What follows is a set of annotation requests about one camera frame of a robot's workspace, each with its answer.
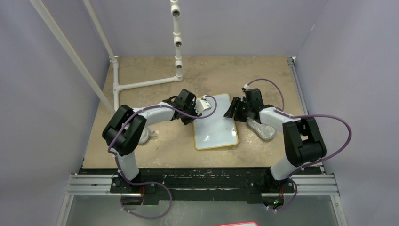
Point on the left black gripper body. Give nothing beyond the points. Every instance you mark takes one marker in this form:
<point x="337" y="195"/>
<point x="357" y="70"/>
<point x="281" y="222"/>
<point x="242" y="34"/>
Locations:
<point x="191" y="110"/>

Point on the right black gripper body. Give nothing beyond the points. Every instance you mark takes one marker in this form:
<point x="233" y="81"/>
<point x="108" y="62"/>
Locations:
<point x="249" y="108"/>

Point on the yellow framed whiteboard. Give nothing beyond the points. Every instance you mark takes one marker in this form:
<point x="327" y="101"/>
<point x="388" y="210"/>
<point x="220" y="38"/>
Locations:
<point x="216" y="131"/>

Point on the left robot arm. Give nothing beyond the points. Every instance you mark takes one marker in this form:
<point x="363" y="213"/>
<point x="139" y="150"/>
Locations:
<point x="124" y="130"/>

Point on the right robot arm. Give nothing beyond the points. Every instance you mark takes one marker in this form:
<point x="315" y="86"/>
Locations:
<point x="303" y="141"/>

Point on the grey eraser pad lower right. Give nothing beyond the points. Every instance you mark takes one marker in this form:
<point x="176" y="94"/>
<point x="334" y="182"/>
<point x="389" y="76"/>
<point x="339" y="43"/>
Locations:
<point x="265" y="132"/>

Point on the grey eraser pad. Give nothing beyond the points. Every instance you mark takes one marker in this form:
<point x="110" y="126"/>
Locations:
<point x="265" y="132"/>
<point x="146" y="135"/>

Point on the grey eraser pad left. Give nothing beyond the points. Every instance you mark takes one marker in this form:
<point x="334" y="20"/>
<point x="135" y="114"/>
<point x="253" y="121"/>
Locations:
<point x="146" y="135"/>

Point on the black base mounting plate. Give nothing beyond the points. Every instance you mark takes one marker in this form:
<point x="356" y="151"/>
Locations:
<point x="253" y="185"/>

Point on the red edged object bottom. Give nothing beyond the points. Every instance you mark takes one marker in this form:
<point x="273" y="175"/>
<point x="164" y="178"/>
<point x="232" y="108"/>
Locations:
<point x="240" y="224"/>

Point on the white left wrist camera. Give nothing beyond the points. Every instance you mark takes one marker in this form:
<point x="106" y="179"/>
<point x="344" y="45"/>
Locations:
<point x="202" y="104"/>

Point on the white PVC pipe frame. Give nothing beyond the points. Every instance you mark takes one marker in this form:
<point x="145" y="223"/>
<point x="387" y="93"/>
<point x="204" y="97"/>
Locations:
<point x="52" y="24"/>

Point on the aluminium extrusion rail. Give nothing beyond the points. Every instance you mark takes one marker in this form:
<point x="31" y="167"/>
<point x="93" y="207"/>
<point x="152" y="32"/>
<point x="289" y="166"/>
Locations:
<point x="90" y="184"/>

